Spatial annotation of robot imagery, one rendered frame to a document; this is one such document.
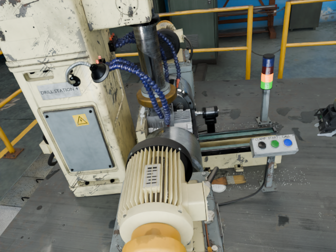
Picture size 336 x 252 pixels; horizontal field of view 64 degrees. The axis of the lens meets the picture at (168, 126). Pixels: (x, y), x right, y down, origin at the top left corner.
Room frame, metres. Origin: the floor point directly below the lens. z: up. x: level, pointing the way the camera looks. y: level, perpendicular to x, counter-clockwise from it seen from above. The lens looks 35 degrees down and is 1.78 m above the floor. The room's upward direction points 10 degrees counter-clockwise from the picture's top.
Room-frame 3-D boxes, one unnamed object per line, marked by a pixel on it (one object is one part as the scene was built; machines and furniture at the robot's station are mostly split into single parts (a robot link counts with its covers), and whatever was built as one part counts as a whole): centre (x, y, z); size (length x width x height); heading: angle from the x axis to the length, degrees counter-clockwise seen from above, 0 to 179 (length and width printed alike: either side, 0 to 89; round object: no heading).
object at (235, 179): (0.88, -0.22, 0.80); 0.21 x 0.05 x 0.01; 85
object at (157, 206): (0.42, 0.02, 1.16); 0.33 x 0.26 x 0.42; 174
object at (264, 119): (1.30, -0.58, 1.01); 0.08 x 0.08 x 0.42; 84
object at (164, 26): (1.69, -0.11, 1.16); 0.33 x 0.26 x 0.42; 174
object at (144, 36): (1.06, 0.03, 1.34); 0.18 x 0.18 x 0.48
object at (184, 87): (1.34, -0.04, 1.04); 0.41 x 0.25 x 0.25; 174
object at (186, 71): (1.65, -0.07, 0.99); 0.35 x 0.31 x 0.37; 174
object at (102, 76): (0.85, 0.24, 1.46); 0.18 x 0.11 x 0.13; 84
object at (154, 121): (1.06, 0.03, 1.11); 0.12 x 0.11 x 0.07; 84
